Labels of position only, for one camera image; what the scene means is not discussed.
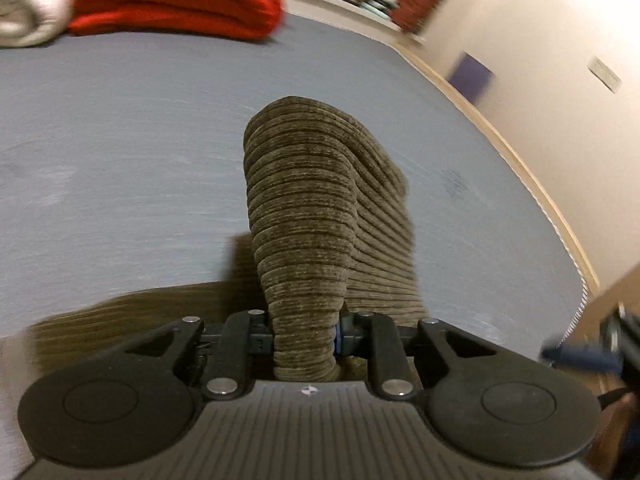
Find purple box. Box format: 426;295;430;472
449;51;495;102

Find brown corduroy pants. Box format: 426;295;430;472
30;94;427;385

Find wooden bed frame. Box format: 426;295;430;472
390;40;640;361

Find white wall socket plate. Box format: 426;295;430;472
588;56;624;94

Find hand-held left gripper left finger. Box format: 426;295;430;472
122;309;276;402

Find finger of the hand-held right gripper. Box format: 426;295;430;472
541;341;622;375

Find folded white blanket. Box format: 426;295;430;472
0;0;77;50

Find grey quilted bed mattress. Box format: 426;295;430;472
0;12;590;480

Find dark red cushion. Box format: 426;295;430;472
389;0;449;34

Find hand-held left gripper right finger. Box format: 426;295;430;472
336;310;494;402

